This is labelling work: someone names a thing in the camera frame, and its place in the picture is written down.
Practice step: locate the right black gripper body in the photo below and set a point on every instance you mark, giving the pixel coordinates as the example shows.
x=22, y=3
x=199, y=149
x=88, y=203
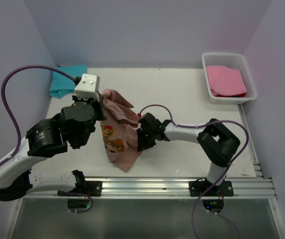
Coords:
x=147, y=140

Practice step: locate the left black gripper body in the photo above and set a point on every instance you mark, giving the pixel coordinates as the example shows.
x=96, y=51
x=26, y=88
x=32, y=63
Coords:
x=98, y=115

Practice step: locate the dusty pink printed t-shirt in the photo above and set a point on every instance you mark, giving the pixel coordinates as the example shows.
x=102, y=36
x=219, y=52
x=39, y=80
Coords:
x=119, y=130

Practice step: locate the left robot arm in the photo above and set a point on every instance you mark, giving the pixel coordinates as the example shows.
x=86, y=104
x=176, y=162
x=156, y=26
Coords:
x=43, y=141

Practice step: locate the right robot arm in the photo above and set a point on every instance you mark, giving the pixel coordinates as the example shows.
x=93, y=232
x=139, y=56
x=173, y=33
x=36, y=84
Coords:
x=216, y=140

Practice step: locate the folded teal t-shirt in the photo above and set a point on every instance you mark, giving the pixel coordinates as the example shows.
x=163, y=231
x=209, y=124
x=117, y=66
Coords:
x=62, y=85

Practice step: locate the folded pink t-shirt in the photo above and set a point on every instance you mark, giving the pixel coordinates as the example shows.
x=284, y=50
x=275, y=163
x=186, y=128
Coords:
x=225, y=80

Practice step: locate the white plastic basket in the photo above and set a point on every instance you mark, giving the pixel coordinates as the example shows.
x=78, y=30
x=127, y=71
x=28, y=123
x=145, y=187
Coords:
x=233, y=61

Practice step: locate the red t-shirt in basket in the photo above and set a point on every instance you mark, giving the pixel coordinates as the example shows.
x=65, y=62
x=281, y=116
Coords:
x=227, y=95

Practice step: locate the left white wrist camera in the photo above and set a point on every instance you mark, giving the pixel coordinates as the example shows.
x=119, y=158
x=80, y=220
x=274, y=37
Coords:
x=88, y=87

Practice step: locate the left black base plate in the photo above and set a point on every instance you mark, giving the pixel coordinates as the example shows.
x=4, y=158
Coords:
x=93, y=188

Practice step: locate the aluminium mounting rail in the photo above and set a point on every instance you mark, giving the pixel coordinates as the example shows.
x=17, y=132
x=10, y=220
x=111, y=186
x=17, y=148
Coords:
x=182, y=188

